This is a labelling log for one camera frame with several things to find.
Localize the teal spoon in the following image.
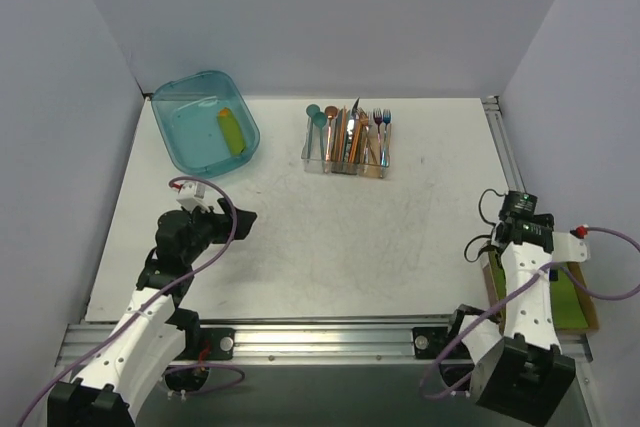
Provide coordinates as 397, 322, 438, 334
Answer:
305, 104, 320, 159
312, 111, 327, 161

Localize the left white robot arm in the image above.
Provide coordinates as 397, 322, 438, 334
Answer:
46, 198, 258, 426

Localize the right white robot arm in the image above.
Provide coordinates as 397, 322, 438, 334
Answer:
443, 191, 589, 426

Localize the rolled green napkin bundle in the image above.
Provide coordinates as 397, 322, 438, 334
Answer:
217, 107, 246, 156

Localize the green napkin stack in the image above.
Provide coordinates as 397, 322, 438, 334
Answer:
483, 252, 589, 333

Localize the cardboard napkin tray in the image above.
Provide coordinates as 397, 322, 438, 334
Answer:
479, 252, 600, 335

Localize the clear cutlery organizer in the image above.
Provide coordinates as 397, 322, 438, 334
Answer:
301, 108, 393, 179

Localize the teal plastic bin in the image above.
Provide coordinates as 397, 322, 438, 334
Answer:
151, 70, 260, 178

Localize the teal spoon in organizer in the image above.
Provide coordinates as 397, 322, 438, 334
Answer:
305, 104, 320, 159

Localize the copper spoon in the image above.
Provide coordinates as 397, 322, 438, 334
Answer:
324, 105, 338, 162

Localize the black knife in organizer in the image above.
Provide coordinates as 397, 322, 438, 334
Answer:
349, 98, 361, 147

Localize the blue iridescent fork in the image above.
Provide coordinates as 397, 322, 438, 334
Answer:
381, 109, 392, 167

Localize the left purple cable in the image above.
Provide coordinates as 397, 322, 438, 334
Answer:
14, 177, 247, 427

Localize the purple cable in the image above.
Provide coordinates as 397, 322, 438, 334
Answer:
418, 226, 640, 402
14, 177, 247, 427

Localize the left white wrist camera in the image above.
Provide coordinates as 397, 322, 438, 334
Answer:
176, 181, 210, 213

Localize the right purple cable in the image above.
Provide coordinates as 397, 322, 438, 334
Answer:
418, 226, 640, 402

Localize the right side aluminium rail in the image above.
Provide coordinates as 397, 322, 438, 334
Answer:
482, 96, 526, 192

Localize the aluminium frame rail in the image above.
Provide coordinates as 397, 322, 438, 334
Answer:
54, 315, 594, 367

